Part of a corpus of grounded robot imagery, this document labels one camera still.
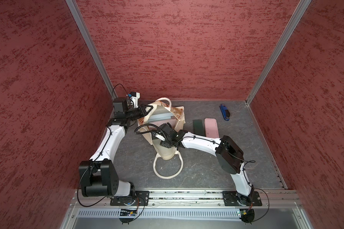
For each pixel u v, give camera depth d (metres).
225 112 1.10
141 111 0.70
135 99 0.73
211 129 1.01
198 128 1.04
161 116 0.95
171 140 0.67
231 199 0.74
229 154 0.49
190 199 0.76
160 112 0.97
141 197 0.74
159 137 0.79
